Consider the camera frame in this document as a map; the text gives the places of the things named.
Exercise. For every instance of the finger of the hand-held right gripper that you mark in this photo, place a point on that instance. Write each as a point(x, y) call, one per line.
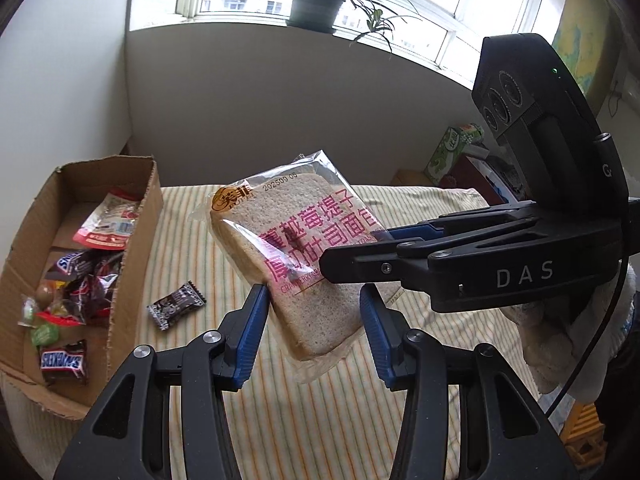
point(360, 265)
point(410, 232)

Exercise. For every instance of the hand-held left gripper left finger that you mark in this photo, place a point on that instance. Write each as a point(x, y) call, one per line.
point(252, 325)

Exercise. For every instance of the white lace cloth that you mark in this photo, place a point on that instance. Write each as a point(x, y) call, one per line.
point(510, 180)

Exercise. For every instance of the dark red cabinet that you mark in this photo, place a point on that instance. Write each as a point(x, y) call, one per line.
point(475, 180)

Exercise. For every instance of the black plant pot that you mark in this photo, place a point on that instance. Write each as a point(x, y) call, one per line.
point(312, 10)

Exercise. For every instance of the striped tablecloth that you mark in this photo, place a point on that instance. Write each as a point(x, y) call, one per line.
point(310, 430)

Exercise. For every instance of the clear sliced bread packet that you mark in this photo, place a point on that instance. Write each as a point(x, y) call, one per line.
point(300, 210)

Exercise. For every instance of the yellow wooden stool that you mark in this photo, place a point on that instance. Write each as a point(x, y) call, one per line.
point(582, 435)

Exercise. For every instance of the brown cardboard box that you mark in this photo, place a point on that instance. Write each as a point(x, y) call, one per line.
point(140, 240)

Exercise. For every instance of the yellow-green round candy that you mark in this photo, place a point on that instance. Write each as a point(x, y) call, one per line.
point(44, 335)

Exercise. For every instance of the brown chocolate bar packet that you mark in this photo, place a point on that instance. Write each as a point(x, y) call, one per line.
point(70, 264)
point(64, 361)

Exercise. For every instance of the green spider plant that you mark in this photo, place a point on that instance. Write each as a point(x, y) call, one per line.
point(375, 20)

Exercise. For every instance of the wall map poster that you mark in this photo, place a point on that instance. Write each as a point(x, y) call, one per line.
point(580, 35)

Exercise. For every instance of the small black candy packet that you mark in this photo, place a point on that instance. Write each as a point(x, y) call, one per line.
point(175, 305)

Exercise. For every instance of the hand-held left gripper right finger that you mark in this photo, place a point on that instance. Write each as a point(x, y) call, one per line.
point(372, 330)

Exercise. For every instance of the person's right hand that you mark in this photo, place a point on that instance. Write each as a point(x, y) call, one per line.
point(550, 350)

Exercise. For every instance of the green carton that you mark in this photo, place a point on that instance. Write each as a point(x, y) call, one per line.
point(447, 155)

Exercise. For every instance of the red white snack packet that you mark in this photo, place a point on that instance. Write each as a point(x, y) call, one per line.
point(107, 222)

